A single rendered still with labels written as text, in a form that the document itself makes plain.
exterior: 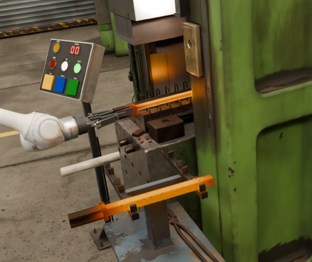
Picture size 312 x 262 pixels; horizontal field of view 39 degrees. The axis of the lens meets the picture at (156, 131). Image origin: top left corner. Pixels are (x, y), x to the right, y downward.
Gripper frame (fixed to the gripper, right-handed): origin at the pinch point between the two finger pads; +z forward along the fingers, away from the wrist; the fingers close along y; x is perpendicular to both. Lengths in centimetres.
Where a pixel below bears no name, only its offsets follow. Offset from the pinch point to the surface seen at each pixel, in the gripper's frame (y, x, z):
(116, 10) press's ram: -7.4, 38.3, 6.8
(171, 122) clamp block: 18.1, -2.2, 12.3
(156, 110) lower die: 5.9, -0.9, 11.5
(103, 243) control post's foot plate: -53, -98, -13
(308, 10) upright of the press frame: 42, 33, 56
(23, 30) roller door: -797, -90, 47
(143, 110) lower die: 2.7, -0.7, 7.4
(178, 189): 61, -3, -6
